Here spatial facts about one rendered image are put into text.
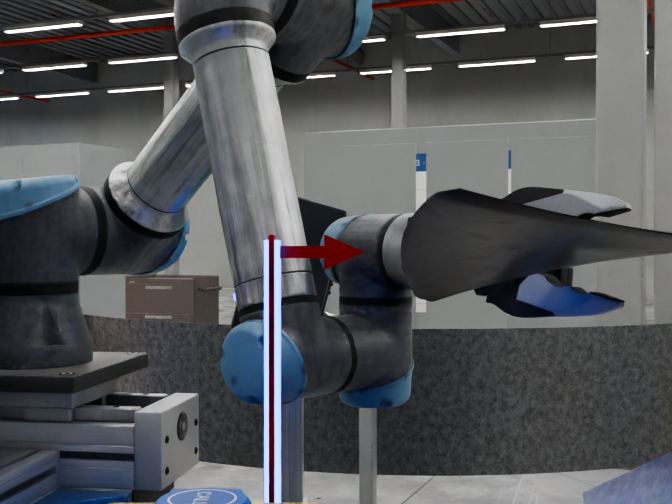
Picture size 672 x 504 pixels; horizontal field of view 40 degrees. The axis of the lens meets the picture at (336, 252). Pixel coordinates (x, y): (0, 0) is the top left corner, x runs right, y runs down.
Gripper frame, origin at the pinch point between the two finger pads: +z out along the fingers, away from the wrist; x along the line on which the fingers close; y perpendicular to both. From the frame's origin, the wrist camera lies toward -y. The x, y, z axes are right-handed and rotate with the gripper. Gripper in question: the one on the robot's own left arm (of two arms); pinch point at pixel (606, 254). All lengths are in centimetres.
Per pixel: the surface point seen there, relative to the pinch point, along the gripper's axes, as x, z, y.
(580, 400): 28, -119, 153
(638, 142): -87, -244, 346
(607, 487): 16.6, 3.2, -2.2
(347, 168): -94, -526, 375
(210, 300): 18, -625, 320
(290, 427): 22, -52, 9
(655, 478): 15.3, 6.5, -1.6
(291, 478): 28, -52, 10
